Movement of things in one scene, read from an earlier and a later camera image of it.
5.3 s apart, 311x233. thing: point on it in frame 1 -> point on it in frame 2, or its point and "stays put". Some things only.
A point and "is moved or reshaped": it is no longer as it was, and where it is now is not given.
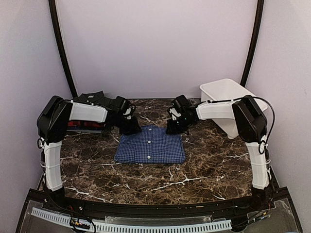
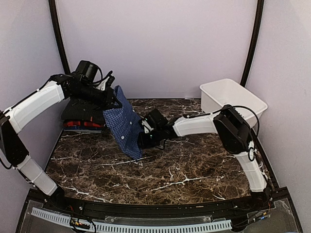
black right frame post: x=260 y=7 stays put
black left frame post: x=53 y=9 stays put
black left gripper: x=133 y=128 -> x=110 y=97
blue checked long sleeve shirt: x=152 y=145 is moved or reshaped
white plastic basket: x=225 y=89 stays put
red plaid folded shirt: x=85 y=124 stays put
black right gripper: x=172 y=129 -> x=144 y=143
